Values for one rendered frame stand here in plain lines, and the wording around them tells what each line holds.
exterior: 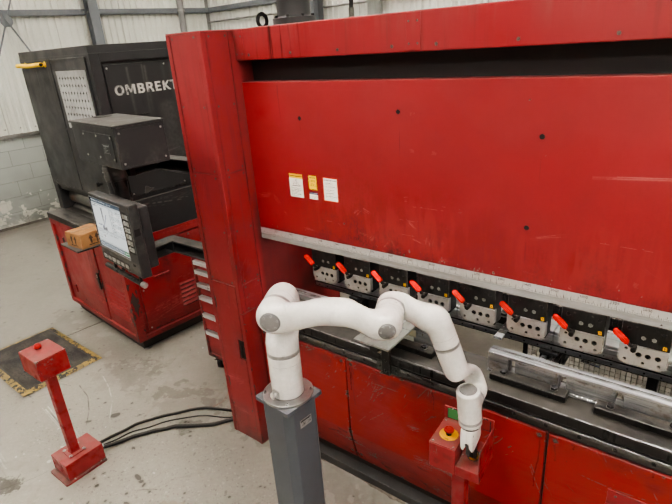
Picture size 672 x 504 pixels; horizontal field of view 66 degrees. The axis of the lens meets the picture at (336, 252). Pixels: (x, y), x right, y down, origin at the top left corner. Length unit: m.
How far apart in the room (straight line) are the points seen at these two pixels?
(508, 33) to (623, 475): 1.59
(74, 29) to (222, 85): 6.67
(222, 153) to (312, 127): 0.47
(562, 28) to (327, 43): 0.92
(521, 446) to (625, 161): 1.18
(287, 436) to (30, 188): 7.36
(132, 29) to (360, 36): 7.58
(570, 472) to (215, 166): 2.02
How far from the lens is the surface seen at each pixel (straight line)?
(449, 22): 2.00
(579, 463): 2.32
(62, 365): 3.20
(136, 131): 2.52
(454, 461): 2.16
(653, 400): 2.22
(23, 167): 8.88
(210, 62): 2.57
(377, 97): 2.19
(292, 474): 2.18
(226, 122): 2.62
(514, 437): 2.36
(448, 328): 1.78
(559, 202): 1.96
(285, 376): 1.94
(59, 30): 9.08
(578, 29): 1.86
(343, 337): 2.59
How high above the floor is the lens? 2.22
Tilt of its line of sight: 22 degrees down
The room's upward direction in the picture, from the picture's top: 4 degrees counter-clockwise
